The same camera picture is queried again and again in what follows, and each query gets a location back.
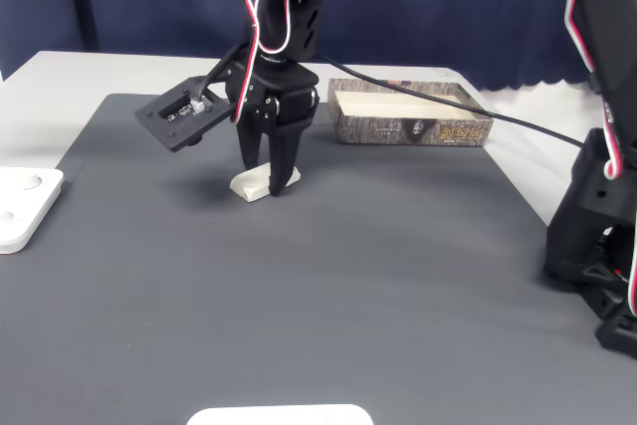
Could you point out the white block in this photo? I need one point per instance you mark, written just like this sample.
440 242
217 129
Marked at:
249 186

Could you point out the printed cardboard box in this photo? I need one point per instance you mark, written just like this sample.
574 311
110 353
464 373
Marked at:
388 134

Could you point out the grey table mat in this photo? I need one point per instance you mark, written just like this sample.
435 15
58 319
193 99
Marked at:
298 295

